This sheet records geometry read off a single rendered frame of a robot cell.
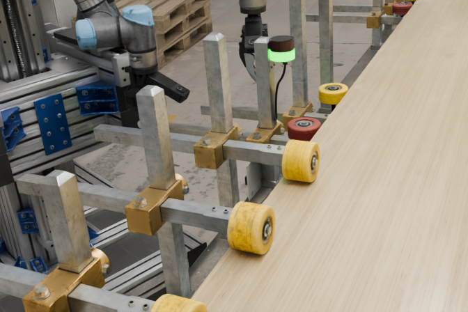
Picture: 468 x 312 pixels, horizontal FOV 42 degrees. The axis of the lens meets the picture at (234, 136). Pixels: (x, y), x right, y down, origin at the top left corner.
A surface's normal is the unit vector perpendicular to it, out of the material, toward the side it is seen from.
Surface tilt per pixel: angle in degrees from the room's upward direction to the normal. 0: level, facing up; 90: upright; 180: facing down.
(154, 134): 90
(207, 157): 90
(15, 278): 0
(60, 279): 0
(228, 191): 90
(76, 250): 90
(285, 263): 0
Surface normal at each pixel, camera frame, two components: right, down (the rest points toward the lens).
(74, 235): 0.91, 0.11
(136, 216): -0.42, 0.40
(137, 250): -0.07, -0.91
